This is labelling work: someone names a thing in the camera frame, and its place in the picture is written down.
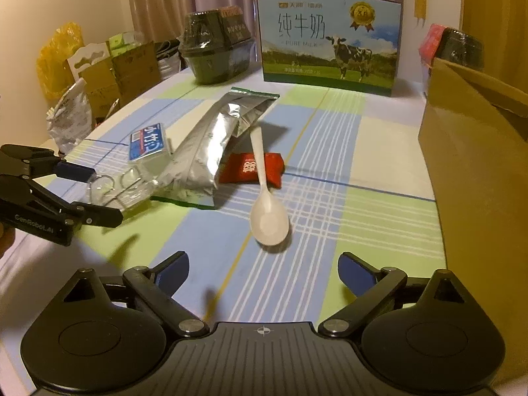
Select cardboard box with white handle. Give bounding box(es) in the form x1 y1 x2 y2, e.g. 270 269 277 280
66 43 120 124

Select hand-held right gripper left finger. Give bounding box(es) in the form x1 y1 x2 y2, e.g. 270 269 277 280
51 251 210 339

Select person's left hand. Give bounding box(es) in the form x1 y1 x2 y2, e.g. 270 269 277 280
0 225 16 258

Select green tissue packs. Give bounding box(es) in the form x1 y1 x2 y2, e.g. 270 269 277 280
107 33 145 54

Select yellow plastic bag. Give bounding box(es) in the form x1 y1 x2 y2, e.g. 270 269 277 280
36 22 85 102

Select checked cloth desktop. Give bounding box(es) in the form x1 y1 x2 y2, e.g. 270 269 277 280
0 78 450 326

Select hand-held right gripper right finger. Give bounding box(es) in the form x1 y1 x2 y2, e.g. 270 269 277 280
318 252 475 337

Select white plastic spoon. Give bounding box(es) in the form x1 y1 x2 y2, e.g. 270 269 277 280
250 126 289 246

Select white shopping bag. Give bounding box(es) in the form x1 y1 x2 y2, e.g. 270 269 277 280
159 39 188 81

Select black bowl pack red lid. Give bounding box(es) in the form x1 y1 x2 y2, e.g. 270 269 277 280
418 22 496 71

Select blue cow print milk carton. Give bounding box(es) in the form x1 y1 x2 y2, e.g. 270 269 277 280
256 0 403 97

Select black wrapped bowl pack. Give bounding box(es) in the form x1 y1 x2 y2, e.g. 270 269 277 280
178 6 253 85

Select silver foil pouch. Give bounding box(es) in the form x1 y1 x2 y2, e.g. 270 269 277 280
150 87 279 209

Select clear box with blue label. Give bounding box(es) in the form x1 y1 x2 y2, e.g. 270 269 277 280
129 124 172 161

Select crumpled printed white bag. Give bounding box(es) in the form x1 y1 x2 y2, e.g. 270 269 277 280
45 78 93 155

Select yellow wooden door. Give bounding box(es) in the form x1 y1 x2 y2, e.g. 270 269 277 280
462 0 528 50

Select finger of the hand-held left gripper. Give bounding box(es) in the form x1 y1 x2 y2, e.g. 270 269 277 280
0 144 95 182
0 175 123 227

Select red snack packet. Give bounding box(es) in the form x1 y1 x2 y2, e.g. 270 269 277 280
218 152 286 188

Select clear wire hook package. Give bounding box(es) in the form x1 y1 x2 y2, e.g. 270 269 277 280
88 165 153 211

